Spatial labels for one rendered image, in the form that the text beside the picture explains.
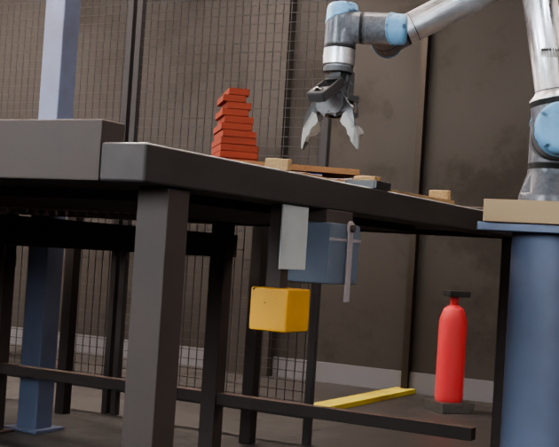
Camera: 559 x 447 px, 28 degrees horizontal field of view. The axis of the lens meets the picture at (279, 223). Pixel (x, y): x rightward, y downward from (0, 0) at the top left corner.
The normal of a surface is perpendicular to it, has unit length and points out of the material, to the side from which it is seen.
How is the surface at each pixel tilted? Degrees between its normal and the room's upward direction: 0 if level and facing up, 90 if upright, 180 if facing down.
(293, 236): 90
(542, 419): 90
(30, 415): 90
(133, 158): 90
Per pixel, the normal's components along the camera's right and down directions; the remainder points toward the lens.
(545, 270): -0.25, -0.04
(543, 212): -0.47, -0.05
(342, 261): 0.87, 0.04
